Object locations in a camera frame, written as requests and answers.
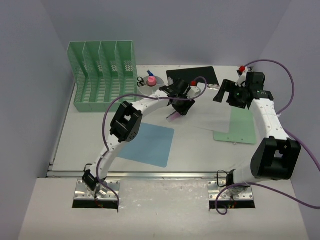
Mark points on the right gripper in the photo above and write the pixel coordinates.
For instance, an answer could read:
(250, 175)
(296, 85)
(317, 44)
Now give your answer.
(226, 87)

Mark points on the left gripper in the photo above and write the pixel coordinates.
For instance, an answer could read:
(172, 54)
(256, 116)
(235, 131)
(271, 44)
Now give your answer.
(182, 105)

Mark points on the purple highlighter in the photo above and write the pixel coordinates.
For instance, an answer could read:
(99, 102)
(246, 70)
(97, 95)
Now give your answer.
(173, 117)

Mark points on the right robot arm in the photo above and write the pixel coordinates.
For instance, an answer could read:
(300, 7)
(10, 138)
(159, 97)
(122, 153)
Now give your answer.
(276, 156)

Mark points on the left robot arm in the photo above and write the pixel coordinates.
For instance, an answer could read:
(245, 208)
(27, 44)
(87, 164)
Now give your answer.
(126, 122)

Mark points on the white round desk organizer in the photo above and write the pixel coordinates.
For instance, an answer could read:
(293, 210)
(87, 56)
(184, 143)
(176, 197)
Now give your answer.
(146, 90)

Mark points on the white clipboard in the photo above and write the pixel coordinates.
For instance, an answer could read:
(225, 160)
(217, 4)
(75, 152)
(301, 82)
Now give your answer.
(209, 115)

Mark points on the black clipboard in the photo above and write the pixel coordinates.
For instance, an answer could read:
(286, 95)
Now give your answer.
(190, 74)

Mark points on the green clipboard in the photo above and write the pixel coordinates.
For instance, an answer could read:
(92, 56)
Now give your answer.
(241, 128)

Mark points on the blue clipboard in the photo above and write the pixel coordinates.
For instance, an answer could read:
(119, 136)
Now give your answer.
(152, 146)

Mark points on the green mesh file organizer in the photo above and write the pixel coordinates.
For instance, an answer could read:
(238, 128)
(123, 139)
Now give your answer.
(105, 74)

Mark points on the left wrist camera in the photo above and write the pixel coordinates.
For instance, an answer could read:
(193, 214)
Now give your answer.
(194, 90)

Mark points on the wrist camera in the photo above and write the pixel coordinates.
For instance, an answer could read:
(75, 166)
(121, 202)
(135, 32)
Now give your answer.
(194, 90)
(242, 72)

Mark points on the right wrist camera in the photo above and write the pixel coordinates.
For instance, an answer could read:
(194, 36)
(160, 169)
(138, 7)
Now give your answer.
(242, 72)

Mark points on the black handled scissors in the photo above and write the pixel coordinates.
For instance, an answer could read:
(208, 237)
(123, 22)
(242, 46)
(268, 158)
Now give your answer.
(140, 82)

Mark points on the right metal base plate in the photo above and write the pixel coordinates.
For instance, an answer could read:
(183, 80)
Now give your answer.
(238, 193)

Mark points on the metal base plate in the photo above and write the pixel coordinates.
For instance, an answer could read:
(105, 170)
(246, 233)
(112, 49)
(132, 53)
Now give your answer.
(238, 193)
(82, 191)

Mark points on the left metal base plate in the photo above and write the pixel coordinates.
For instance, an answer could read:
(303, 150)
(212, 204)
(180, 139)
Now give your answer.
(82, 191)

